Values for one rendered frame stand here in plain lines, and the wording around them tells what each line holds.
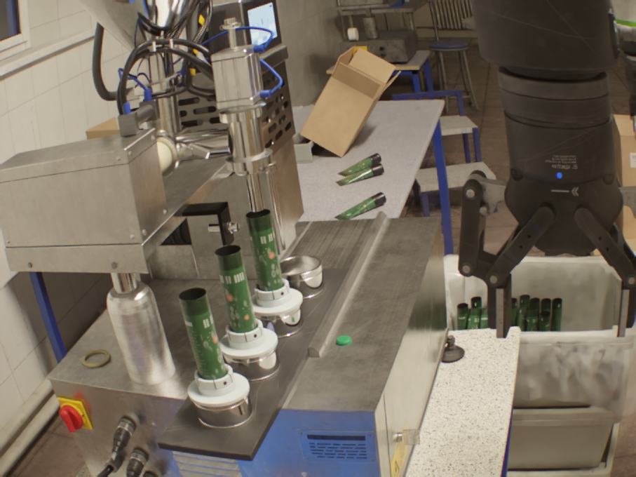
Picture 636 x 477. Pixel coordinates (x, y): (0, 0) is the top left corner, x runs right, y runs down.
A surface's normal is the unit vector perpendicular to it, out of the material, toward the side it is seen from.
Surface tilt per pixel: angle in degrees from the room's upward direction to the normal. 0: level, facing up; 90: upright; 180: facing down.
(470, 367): 0
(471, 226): 90
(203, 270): 90
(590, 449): 96
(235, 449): 0
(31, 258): 90
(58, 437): 0
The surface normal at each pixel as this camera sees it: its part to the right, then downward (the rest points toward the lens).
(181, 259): -0.25, 0.39
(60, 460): -0.14, -0.92
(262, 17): 0.96, -0.04
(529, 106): -0.75, 0.34
